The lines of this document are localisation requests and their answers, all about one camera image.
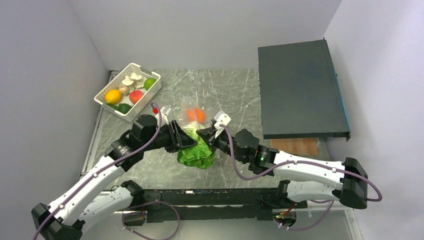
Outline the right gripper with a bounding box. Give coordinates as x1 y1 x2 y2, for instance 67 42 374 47
196 126 248 164

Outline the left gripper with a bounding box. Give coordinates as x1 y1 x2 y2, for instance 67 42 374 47
142 119 197 153

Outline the green lettuce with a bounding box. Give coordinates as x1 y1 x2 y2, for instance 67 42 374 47
177 127 215 170

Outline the clear zip top bag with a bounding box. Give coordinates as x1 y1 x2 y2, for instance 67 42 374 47
178 96 220 160

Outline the orange carrot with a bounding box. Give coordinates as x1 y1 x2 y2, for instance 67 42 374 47
187 107 206 124

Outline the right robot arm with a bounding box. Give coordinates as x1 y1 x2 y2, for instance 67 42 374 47
196 128 369 210

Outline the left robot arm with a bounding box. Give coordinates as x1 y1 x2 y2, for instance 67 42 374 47
31 114 198 240

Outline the white perforated plastic basket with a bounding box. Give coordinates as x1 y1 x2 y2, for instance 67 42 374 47
94 63 162 122

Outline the green lime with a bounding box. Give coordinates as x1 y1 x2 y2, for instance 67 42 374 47
143 77 156 91

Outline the white mushroom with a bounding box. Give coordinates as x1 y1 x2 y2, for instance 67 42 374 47
129 72 143 81
118 75 135 96

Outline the yellow lemon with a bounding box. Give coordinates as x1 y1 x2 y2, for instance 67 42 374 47
104 89 122 105

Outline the dark green metal box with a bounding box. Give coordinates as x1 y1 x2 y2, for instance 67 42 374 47
257 39 351 140

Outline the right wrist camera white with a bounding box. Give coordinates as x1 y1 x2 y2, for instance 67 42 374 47
212 110 232 138

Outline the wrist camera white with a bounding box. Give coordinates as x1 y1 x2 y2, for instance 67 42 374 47
212 110 232 138
152 105 172 126

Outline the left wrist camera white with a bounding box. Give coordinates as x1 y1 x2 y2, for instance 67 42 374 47
152 105 172 126

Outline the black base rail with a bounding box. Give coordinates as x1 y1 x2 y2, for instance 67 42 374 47
125 188 308 223

